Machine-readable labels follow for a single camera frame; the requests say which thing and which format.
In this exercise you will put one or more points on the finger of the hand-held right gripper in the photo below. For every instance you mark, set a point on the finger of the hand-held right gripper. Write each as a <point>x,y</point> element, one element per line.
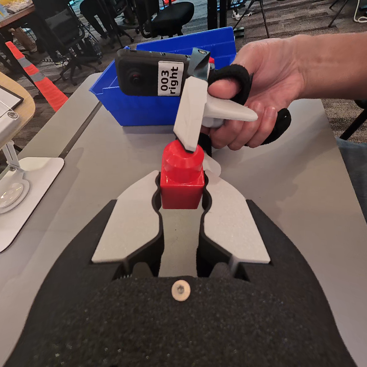
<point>213,167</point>
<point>190,114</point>

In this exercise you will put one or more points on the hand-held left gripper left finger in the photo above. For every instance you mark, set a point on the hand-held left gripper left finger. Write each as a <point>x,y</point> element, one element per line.
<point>129,229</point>

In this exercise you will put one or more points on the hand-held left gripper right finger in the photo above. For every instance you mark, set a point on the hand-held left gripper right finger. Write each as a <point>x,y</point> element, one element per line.
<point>233,229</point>

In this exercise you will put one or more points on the red mega block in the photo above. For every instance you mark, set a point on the red mega block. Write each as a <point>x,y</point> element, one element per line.
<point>182,189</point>

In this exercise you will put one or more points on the blue plastic bin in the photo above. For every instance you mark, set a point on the blue plastic bin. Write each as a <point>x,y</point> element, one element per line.
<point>137,114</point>

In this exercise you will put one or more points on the person's right hand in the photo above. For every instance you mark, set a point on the person's right hand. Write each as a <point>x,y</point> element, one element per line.
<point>275,74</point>

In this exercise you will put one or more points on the orange traffic cone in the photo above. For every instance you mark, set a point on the orange traffic cone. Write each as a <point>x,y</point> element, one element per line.
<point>48,91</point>

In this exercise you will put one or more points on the instruction sheet on white stand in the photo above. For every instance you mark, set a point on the instruction sheet on white stand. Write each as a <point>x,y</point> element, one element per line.
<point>37,177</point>

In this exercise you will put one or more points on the person's leg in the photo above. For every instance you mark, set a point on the person's leg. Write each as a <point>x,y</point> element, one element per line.
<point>355,172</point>

